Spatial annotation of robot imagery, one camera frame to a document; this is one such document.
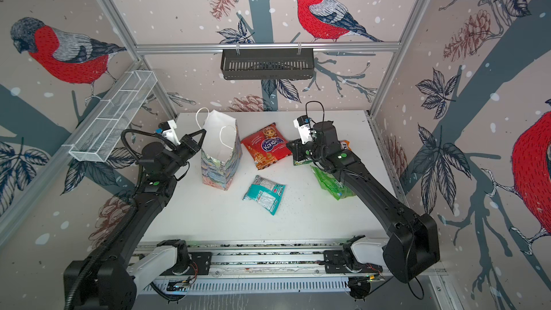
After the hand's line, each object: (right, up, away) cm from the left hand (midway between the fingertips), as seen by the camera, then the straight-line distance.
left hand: (209, 127), depth 73 cm
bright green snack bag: (+45, -22, +4) cm, 50 cm away
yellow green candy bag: (+34, -17, +25) cm, 45 cm away
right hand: (+28, -5, +5) cm, 29 cm away
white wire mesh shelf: (-37, -6, -2) cm, 38 cm away
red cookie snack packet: (+19, -9, +27) cm, 34 cm away
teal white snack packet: (+19, -28, +13) cm, 36 cm away
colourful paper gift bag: (-3, -12, +28) cm, 30 cm away
